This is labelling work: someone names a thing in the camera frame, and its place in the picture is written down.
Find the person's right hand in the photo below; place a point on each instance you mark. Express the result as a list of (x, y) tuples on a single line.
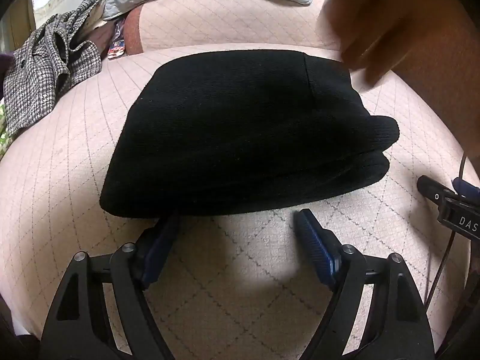
[(375, 18)]

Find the black pants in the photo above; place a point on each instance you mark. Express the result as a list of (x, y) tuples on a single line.
[(243, 131)]

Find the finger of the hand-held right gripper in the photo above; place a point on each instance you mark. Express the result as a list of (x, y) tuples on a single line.
[(467, 188), (435, 191)]

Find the colourful snack packet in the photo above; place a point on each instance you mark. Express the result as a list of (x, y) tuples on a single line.
[(117, 41)]

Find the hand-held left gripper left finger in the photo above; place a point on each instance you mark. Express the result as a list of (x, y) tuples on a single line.
[(161, 243)]

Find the pink checked pillow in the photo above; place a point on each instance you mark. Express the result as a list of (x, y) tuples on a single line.
[(232, 22)]

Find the green patterned cloth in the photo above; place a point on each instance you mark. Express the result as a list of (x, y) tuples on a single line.
[(4, 131)]

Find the wooden wardrobe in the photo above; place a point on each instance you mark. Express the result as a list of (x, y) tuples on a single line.
[(20, 22)]

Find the pink checked bed sheet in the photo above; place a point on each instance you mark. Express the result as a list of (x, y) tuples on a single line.
[(240, 288)]

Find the houndstooth coat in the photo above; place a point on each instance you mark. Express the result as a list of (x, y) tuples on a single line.
[(37, 75)]

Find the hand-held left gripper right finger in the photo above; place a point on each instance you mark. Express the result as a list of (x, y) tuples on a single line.
[(315, 243)]

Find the person's right forearm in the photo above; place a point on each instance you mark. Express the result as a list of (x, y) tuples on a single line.
[(450, 63)]

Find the dark brown cloth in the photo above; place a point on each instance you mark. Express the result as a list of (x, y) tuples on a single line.
[(100, 43)]

